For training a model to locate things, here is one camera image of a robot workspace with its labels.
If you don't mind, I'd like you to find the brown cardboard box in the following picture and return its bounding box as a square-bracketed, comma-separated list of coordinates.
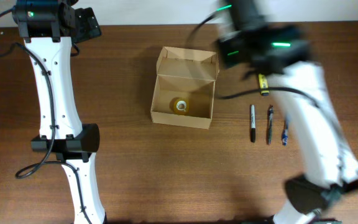
[150, 47, 219, 129]

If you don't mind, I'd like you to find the yellow tape roll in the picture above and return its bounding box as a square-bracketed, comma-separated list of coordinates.
[170, 98, 190, 115]

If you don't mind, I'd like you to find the yellow highlighter black cap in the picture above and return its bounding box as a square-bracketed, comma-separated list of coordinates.
[258, 74, 269, 96]

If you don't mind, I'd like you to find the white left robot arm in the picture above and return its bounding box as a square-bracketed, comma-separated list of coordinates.
[12, 0, 107, 223]

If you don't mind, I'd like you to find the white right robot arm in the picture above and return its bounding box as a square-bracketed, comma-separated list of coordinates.
[216, 1, 358, 223]

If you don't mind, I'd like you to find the black sharpie marker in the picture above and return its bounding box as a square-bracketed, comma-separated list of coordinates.
[250, 105, 256, 143]

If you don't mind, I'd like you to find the black gel pen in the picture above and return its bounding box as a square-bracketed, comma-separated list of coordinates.
[267, 105, 274, 145]

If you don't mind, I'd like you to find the blue gel pen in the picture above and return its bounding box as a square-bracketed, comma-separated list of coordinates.
[282, 115, 290, 146]

